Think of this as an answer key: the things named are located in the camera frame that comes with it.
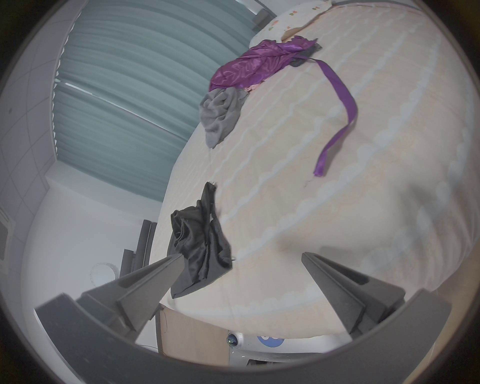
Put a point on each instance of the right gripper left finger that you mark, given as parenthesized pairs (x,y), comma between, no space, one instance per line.
(142,296)

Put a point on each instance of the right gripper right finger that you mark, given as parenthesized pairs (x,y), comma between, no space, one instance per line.
(348,296)

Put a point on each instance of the black T-shirt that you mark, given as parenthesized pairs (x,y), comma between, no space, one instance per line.
(198,247)

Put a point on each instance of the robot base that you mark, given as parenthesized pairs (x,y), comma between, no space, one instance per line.
(270,348)

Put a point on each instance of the bed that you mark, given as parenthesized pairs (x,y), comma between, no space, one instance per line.
(337,187)

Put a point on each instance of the black chest of drawers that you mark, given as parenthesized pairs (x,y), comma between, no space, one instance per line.
(144,243)

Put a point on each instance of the blue-green curtain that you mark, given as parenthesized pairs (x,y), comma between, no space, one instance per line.
(150,56)
(112,138)

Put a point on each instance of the grey garment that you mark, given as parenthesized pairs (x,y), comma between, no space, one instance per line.
(221,112)

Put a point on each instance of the pink garment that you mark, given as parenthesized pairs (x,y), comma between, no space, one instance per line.
(250,87)

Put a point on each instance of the purple satin garment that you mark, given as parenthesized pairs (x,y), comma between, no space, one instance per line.
(247,67)

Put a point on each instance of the white printed pillow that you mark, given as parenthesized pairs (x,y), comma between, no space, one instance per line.
(292,18)

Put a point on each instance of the grey bedside table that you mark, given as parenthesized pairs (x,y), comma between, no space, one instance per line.
(263,17)

